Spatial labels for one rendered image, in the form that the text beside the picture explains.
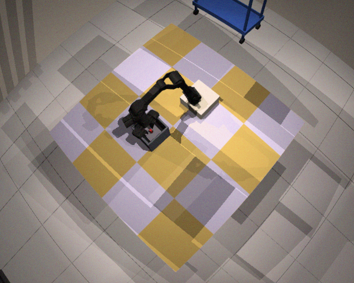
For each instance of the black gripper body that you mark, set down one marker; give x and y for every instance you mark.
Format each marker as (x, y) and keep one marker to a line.
(143, 124)

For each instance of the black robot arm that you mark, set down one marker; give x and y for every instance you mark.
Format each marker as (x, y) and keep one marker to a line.
(139, 107)

